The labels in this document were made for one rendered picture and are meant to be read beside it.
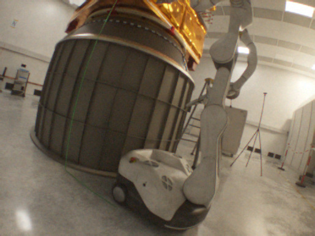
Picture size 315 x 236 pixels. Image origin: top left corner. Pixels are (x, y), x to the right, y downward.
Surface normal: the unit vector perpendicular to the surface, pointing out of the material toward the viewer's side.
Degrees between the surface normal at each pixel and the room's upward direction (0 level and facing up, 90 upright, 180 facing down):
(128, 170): 90
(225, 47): 92
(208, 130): 90
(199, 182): 90
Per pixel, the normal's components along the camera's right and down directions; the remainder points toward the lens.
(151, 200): -0.50, -0.12
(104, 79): 0.17, 0.07
